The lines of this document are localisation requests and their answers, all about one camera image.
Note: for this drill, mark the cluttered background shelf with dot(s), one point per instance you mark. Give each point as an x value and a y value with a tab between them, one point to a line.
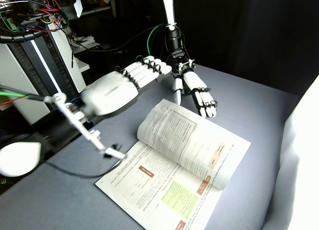
87	40

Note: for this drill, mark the white paper tag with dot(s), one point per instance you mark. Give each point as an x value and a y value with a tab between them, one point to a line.
78	6

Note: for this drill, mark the open printed book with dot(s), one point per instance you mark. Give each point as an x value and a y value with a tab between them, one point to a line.
179	170

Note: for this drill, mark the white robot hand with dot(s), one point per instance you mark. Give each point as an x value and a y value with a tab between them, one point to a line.
112	92
193	81

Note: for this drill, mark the grey table cloth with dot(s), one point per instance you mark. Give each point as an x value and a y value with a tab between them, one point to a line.
249	110

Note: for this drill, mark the black backdrop curtain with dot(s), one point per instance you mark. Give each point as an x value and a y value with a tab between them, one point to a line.
249	28

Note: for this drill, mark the white robot body column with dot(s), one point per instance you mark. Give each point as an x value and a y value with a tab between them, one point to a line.
15	72

